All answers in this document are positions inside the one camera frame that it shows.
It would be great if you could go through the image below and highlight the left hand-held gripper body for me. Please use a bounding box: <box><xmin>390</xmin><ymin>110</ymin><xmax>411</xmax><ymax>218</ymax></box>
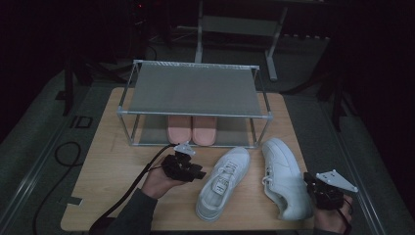
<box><xmin>161</xmin><ymin>141</ymin><xmax>197</xmax><ymax>182</ymax></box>

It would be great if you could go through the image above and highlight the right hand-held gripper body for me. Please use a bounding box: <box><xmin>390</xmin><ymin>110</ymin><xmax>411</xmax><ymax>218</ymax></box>
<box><xmin>312</xmin><ymin>169</ymin><xmax>359</xmax><ymax>211</ymax></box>

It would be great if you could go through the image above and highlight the white sneaker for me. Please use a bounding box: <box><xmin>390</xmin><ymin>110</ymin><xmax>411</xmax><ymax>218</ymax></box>
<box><xmin>195</xmin><ymin>146</ymin><xmax>252</xmax><ymax>223</ymax></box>
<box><xmin>261</xmin><ymin>137</ymin><xmax>314</xmax><ymax>221</ymax></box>

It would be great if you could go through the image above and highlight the pink slipper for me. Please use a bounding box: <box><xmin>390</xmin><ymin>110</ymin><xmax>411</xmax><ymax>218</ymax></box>
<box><xmin>191</xmin><ymin>116</ymin><xmax>218</xmax><ymax>147</ymax></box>
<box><xmin>166</xmin><ymin>116</ymin><xmax>193</xmax><ymax>146</ymax></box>

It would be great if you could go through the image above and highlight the grey metal shoe rack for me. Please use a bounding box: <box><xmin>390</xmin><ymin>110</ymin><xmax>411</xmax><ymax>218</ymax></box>
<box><xmin>115</xmin><ymin>59</ymin><xmax>274</xmax><ymax>149</ymax></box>

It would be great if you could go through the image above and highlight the person's right hand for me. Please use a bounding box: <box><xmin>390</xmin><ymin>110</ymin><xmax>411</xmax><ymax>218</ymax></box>
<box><xmin>313</xmin><ymin>195</ymin><xmax>354</xmax><ymax>234</ymax></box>

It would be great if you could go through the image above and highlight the person's left hand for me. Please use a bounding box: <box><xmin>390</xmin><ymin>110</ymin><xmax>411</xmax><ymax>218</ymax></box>
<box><xmin>141</xmin><ymin>157</ymin><xmax>187</xmax><ymax>200</ymax></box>

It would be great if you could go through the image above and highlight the black stand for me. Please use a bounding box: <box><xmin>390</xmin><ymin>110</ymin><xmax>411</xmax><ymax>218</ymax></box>
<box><xmin>62</xmin><ymin>55</ymin><xmax>130</xmax><ymax>117</ymax></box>
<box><xmin>280</xmin><ymin>38</ymin><xmax>360</xmax><ymax>133</ymax></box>

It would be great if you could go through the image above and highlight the white metal stand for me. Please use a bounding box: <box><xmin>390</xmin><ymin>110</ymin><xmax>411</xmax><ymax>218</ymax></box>
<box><xmin>194</xmin><ymin>0</ymin><xmax>289</xmax><ymax>82</ymax></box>

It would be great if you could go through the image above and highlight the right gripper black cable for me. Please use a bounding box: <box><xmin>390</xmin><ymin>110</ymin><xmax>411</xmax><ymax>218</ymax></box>
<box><xmin>336</xmin><ymin>198</ymin><xmax>355</xmax><ymax>235</ymax></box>

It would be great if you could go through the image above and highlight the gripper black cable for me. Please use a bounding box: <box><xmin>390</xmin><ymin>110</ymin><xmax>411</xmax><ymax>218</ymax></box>
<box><xmin>88</xmin><ymin>143</ymin><xmax>179</xmax><ymax>235</ymax></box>
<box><xmin>336</xmin><ymin>198</ymin><xmax>355</xmax><ymax>235</ymax></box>

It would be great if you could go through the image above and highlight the grey floor rail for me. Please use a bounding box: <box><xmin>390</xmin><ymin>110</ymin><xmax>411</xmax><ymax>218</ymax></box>
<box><xmin>0</xmin><ymin>86</ymin><xmax>99</xmax><ymax>234</ymax></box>
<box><xmin>321</xmin><ymin>97</ymin><xmax>391</xmax><ymax>235</ymax></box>

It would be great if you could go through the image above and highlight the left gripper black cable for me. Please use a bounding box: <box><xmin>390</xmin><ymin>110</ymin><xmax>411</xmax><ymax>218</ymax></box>
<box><xmin>88</xmin><ymin>143</ymin><xmax>179</xmax><ymax>235</ymax></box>

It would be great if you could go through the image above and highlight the black floor cable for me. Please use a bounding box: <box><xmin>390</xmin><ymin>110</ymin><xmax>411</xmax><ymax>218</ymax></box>
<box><xmin>31</xmin><ymin>141</ymin><xmax>82</xmax><ymax>235</ymax></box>

